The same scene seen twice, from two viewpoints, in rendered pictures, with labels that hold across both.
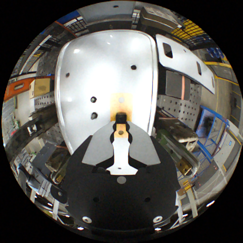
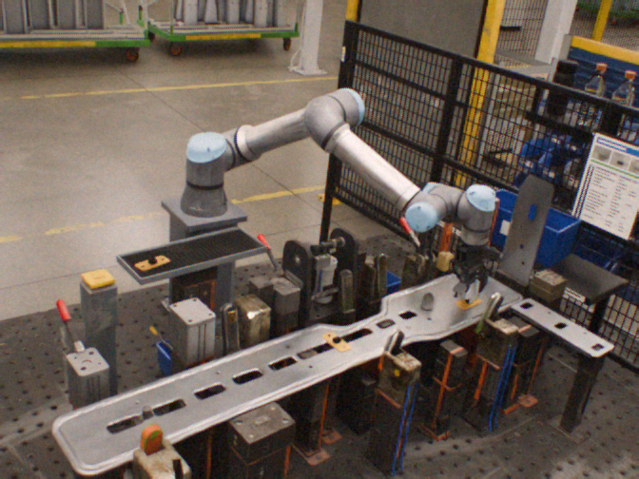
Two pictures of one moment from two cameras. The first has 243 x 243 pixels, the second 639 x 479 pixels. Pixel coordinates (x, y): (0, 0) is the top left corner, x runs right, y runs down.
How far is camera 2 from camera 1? 207 cm
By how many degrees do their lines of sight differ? 81
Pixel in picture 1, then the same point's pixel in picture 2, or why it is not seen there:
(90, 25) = (498, 273)
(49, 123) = (421, 274)
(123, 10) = (525, 270)
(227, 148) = not seen: outside the picture
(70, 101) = (449, 285)
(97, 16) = (509, 266)
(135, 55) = not seen: hidden behind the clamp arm
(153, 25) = (535, 293)
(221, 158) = not seen: outside the picture
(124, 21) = (519, 285)
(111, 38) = (496, 287)
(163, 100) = (514, 432)
